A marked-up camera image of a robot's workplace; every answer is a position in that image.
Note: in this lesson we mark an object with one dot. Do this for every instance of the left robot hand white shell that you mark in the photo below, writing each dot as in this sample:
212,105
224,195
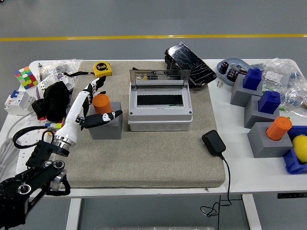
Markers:
69,124

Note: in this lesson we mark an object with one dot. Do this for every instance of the white table leg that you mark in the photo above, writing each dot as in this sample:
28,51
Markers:
251,213
73,213

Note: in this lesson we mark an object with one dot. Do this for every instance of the white blue circuit breaker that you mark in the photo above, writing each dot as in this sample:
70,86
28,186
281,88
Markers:
18,103

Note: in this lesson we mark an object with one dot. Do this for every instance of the grey holder block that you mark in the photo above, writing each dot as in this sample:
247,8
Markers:
239,95
105,130
251,115
266,148

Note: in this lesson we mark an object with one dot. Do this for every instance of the orange cylinder battery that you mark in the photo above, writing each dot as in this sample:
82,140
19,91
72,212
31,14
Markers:
279,128
102,103

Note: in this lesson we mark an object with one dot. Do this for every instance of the yellow round fruit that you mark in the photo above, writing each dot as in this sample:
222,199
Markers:
301,148

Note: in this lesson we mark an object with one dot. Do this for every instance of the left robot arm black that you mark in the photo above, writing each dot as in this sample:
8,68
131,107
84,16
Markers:
40,167

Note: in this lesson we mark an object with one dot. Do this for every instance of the blue block battery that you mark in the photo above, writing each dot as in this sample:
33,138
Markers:
251,79
269,103

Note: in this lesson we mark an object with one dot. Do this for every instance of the black cylinder capacitor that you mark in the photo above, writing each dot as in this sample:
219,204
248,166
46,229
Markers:
224,67

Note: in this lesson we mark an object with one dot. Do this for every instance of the black power adapter plug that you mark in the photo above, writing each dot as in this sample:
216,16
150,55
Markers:
213,142

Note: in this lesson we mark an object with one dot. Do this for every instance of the black box under tablet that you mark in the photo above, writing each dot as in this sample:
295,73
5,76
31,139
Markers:
169,63

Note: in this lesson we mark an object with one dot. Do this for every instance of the clear plastic bag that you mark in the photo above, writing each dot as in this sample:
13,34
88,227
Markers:
60,65

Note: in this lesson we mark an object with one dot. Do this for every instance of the clear hinged box lid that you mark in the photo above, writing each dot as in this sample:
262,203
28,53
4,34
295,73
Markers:
158,79

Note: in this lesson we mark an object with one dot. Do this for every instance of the black tablet cracked screen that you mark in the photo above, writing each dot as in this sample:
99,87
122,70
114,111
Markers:
189,62

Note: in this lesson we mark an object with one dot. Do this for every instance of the black table control panel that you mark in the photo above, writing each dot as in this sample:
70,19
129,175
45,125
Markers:
291,195

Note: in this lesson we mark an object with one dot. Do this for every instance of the colourful puzzle cube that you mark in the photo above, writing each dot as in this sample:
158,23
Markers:
54,124
26,77

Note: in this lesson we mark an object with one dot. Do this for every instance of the clear bag of parts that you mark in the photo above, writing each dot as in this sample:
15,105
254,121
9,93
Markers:
283,76

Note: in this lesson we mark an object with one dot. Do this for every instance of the black cloth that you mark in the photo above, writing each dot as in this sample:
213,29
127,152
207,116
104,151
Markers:
51,100

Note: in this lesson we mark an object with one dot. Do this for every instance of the grey plastic junction box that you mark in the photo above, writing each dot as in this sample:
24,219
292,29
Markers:
160,119

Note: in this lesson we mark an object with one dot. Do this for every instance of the yellow tape measure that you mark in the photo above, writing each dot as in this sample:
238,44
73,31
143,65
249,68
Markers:
102,69

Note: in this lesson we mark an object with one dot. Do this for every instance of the clear pen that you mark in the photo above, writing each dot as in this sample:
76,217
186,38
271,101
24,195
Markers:
40,72

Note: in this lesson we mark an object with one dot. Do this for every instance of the blue-grey oval dish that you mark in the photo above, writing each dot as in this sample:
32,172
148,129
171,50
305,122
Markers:
224,77

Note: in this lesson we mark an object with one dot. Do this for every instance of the grey-brown mat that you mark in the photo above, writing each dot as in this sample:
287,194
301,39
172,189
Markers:
144,155

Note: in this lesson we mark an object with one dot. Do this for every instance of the brown small component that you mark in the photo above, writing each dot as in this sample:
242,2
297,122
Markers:
242,71

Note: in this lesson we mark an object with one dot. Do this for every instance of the dark striped component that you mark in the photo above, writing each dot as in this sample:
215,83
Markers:
232,72

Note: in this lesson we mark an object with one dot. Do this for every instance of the blue plastic bin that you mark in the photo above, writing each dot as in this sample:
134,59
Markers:
291,163

